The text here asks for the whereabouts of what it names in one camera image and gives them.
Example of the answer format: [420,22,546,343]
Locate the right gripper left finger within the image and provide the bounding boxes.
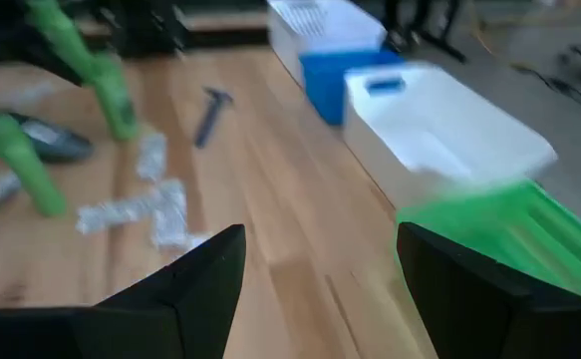
[0,223,247,359]

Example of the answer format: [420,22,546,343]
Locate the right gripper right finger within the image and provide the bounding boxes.
[396,222,581,359]

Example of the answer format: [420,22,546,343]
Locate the dark grey deodorant stick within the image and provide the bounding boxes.
[8,113,95,164]

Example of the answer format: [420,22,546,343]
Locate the blue disposable razor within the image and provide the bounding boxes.
[193,87,235,150]

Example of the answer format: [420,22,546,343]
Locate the green plastic basket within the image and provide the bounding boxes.
[396,179,581,305]

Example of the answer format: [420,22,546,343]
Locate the white plastic bin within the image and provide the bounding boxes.
[342,62,559,210]

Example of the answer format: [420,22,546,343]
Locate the blue plastic basket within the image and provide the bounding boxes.
[298,48,405,127]

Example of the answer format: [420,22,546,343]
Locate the person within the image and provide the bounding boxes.
[383,0,468,64]

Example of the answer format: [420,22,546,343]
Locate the white perforated plastic basket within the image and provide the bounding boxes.
[266,0,389,86]

